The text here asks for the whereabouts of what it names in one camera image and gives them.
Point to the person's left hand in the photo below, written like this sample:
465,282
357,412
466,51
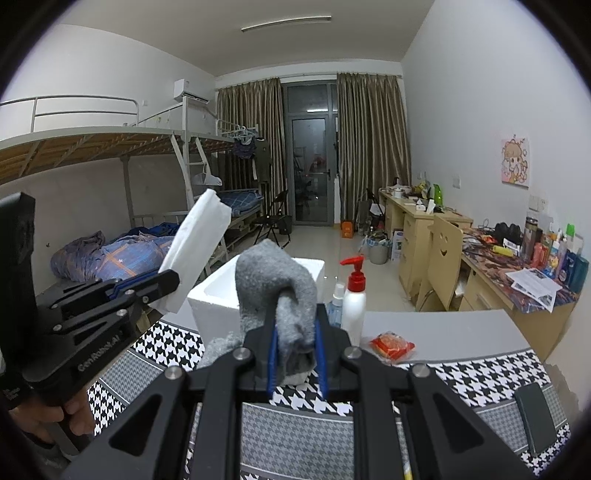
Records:
76,415

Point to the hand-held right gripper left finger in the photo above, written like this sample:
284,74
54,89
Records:
272,357

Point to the white cooking pot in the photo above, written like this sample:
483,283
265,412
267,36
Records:
399,191

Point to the white foam box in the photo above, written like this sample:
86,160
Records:
207,300

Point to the white air conditioner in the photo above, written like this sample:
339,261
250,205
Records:
189,91

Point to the glass balcony door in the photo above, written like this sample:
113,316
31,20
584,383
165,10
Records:
309,161

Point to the printed paper sheets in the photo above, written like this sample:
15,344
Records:
535,280

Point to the black folding chair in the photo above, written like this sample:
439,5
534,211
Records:
274,217

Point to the white metal bunk bed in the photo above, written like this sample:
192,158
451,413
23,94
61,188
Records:
203,138
92,138

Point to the white foam lid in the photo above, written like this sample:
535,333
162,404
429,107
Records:
198,230

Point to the pink cartoon wall poster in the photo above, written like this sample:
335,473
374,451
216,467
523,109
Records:
515,159

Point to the yellow tube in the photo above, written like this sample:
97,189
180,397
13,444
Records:
503,250

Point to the clear spray bottle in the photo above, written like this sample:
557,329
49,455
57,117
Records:
336,310

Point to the red snack packet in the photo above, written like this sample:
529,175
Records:
392,347

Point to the wooden desk with printed mat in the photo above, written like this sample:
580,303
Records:
531,318

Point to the black bag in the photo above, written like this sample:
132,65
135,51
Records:
508,233

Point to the green plastic bottle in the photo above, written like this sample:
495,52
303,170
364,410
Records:
437,194

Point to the group of toiletry bottles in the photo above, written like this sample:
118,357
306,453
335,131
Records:
563,263

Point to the grey sock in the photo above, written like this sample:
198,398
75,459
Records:
272,277

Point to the white clothes hanger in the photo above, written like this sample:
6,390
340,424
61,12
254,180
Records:
207,177

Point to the ceiling tube light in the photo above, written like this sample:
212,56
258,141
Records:
286,23

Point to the grey trash bucket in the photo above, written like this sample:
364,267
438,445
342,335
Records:
377,251

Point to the orange box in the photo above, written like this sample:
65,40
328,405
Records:
347,230

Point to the brown curtain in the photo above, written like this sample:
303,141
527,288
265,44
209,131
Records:
251,120
371,138

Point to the wooden chair with smiley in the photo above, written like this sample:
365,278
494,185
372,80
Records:
443,258

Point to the blue plaid bedsheet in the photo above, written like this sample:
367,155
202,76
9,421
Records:
240,201

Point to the houndstooth table mat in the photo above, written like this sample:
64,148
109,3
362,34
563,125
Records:
461,374

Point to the blue and white carton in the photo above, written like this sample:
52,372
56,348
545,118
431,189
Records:
397,244

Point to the blue plaid quilt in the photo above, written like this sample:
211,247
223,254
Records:
134,251

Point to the white wall switch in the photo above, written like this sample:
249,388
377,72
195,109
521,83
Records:
538,203

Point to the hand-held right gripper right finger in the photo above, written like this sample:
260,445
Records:
323,357

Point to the dark hanging clothes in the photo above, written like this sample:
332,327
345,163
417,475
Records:
247,150

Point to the light wooden desk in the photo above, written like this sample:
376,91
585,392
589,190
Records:
415,240

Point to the black phone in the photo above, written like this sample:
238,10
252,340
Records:
535,415

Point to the white pump bottle red cap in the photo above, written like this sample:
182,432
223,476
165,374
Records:
353,309

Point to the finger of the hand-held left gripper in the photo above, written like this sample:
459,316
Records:
159,279
101,318

